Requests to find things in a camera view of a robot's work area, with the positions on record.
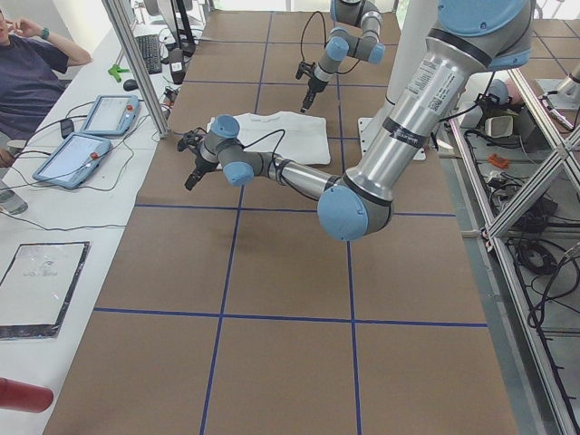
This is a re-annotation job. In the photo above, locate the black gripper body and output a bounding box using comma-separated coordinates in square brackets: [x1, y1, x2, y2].
[193, 146, 218, 179]
[305, 75, 327, 102]

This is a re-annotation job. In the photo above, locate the white printed long-sleeve shirt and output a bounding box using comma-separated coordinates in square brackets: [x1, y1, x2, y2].
[208, 111, 331, 165]

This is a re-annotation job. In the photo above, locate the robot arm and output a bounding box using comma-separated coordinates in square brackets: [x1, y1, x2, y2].
[178, 1, 536, 241]
[295, 1, 385, 113]

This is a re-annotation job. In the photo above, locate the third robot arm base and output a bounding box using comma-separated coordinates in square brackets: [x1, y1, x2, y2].
[536, 64, 579, 110]

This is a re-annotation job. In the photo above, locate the far teach pendant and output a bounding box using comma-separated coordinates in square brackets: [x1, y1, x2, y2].
[81, 94, 140, 136]

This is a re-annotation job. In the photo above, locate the teach pendant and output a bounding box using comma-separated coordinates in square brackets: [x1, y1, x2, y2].
[33, 132, 112, 189]
[81, 94, 140, 136]

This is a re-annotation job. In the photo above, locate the black computer mouse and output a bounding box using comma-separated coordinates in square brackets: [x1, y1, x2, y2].
[123, 79, 139, 92]

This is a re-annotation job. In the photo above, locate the near teach pendant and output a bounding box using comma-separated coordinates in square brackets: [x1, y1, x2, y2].
[33, 132, 112, 189]

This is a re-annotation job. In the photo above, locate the green plastic tool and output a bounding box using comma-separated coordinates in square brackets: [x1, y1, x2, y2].
[108, 63, 130, 82]

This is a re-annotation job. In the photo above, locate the black keyboard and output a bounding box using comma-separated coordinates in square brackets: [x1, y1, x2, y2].
[135, 34, 162, 74]

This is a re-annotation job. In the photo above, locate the black smartphone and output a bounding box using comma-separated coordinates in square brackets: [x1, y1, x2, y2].
[60, 118, 75, 139]

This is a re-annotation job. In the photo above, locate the silver foil tray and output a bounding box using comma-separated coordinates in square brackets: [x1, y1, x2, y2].
[1, 241, 90, 341]

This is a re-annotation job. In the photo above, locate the seated person in navy shirt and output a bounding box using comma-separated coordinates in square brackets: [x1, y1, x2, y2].
[1, 16, 92, 140]

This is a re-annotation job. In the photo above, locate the orange tool on rack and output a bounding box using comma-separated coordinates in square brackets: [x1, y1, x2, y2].
[487, 153, 510, 169]

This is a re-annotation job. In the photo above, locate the red bottle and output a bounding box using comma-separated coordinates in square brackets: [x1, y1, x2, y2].
[1, 378, 53, 413]

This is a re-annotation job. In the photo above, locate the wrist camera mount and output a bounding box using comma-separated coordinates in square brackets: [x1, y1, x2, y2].
[177, 127, 207, 152]
[295, 61, 316, 80]

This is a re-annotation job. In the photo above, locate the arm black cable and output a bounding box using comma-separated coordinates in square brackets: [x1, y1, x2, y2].
[299, 11, 363, 76]
[235, 129, 287, 176]

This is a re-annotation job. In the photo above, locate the aluminium frame post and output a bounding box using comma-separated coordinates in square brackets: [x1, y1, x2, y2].
[101, 0, 169, 139]

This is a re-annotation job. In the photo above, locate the right aluminium frame rack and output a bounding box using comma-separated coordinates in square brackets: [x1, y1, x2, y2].
[447, 59, 579, 434]

